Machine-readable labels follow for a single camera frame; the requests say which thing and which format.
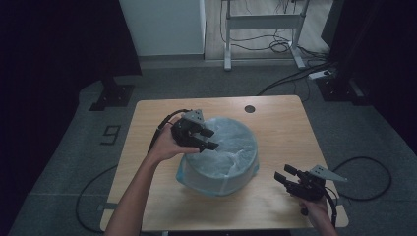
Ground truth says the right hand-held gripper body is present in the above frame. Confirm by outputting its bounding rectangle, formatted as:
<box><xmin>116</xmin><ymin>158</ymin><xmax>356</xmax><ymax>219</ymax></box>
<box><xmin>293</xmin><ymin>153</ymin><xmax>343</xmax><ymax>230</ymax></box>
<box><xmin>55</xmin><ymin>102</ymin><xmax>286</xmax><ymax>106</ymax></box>
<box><xmin>286</xmin><ymin>164</ymin><xmax>348</xmax><ymax>202</ymax></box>

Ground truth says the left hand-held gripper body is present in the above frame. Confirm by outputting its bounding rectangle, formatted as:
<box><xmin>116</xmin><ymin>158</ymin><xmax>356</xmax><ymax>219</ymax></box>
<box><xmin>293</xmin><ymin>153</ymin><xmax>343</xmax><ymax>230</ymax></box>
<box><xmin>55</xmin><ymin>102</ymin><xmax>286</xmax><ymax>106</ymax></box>
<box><xmin>170</xmin><ymin>109</ymin><xmax>206</xmax><ymax>152</ymax></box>

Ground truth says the green plastic bin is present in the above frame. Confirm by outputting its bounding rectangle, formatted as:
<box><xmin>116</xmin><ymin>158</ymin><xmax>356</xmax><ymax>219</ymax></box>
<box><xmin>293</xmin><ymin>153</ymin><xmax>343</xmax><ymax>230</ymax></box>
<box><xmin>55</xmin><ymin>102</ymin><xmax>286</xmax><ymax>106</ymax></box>
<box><xmin>177</xmin><ymin>116</ymin><xmax>260</xmax><ymax>197</ymax></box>

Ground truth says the person's left hand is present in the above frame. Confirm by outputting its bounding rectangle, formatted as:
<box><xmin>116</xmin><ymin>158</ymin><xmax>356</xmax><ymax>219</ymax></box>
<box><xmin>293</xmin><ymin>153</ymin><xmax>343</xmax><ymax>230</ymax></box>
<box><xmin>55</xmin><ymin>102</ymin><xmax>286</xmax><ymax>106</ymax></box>
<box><xmin>149</xmin><ymin>121</ymin><xmax>201</xmax><ymax>162</ymax></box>

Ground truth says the person's right hand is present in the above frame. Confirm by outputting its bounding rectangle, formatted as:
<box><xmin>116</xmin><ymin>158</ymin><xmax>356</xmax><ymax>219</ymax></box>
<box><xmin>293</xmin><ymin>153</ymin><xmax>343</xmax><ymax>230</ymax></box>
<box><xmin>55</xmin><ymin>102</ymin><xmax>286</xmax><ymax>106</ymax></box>
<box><xmin>297</xmin><ymin>196</ymin><xmax>330</xmax><ymax>227</ymax></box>

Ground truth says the white power strip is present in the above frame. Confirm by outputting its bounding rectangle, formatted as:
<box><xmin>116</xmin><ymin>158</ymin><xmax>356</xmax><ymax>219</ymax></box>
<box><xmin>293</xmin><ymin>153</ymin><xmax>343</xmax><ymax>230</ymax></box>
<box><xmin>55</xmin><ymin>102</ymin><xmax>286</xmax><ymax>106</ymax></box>
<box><xmin>308</xmin><ymin>69</ymin><xmax>334</xmax><ymax>81</ymax></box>

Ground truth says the white cabinet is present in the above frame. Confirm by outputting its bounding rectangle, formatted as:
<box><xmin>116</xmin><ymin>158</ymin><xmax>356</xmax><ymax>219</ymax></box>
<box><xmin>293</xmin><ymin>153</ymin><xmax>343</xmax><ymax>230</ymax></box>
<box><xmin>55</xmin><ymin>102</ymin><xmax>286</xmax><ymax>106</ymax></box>
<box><xmin>118</xmin><ymin>0</ymin><xmax>207</xmax><ymax>57</ymax></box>

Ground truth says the dark curtain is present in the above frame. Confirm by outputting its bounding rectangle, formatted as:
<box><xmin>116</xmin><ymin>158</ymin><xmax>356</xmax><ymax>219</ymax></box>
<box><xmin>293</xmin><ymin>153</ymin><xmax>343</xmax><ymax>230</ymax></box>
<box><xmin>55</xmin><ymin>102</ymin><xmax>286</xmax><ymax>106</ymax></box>
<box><xmin>0</xmin><ymin>0</ymin><xmax>143</xmax><ymax>185</ymax></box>
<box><xmin>321</xmin><ymin>0</ymin><xmax>417</xmax><ymax>155</ymax></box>

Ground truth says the right hand-held gripper cable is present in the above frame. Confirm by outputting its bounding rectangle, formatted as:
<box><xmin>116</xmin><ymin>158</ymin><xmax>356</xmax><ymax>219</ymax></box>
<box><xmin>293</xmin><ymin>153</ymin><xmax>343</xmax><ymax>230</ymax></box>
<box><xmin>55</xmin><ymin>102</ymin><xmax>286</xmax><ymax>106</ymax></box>
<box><xmin>323</xmin><ymin>156</ymin><xmax>392</xmax><ymax>228</ymax></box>

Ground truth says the hand-held gripper cable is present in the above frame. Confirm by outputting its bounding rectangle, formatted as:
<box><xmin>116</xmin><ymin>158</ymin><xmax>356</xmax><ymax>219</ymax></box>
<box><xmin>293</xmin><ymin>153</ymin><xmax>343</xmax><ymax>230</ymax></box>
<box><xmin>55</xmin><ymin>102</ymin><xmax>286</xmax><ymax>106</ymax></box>
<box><xmin>323</xmin><ymin>156</ymin><xmax>392</xmax><ymax>228</ymax></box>
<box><xmin>75</xmin><ymin>108</ymin><xmax>192</xmax><ymax>234</ymax></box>

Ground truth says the black stand with base plate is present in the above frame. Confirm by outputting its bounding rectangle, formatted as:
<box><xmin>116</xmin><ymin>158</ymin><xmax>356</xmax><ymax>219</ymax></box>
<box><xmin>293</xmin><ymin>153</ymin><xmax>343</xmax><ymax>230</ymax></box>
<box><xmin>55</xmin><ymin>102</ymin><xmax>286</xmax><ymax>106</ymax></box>
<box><xmin>89</xmin><ymin>73</ymin><xmax>136</xmax><ymax>112</ymax></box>
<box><xmin>316</xmin><ymin>73</ymin><xmax>372</xmax><ymax>106</ymax></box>

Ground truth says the thick black floor cable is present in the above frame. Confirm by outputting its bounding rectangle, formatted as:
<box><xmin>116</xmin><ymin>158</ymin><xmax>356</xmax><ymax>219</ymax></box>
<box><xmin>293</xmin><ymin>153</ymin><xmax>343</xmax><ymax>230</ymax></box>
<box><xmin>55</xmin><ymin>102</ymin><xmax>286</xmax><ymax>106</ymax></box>
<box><xmin>256</xmin><ymin>60</ymin><xmax>338</xmax><ymax>97</ymax></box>

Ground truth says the tangle of thin black cables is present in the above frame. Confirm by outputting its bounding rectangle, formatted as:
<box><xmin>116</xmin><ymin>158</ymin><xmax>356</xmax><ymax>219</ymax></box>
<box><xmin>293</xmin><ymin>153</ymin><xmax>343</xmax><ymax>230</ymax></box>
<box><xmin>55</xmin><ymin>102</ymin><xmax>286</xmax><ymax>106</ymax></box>
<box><xmin>218</xmin><ymin>0</ymin><xmax>328</xmax><ymax>56</ymax></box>

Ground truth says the left hand-held gripper cable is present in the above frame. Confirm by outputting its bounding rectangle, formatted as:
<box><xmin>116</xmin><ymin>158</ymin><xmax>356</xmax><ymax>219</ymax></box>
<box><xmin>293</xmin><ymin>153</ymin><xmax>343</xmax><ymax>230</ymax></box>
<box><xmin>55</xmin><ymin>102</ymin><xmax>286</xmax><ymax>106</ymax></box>
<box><xmin>75</xmin><ymin>108</ymin><xmax>192</xmax><ymax>234</ymax></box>

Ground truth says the white metal desk frame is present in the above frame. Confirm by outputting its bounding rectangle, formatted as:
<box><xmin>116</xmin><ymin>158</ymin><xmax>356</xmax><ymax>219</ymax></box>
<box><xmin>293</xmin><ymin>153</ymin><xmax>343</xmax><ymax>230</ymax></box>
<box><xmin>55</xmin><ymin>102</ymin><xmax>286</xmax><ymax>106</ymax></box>
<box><xmin>221</xmin><ymin>0</ymin><xmax>311</xmax><ymax>72</ymax></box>

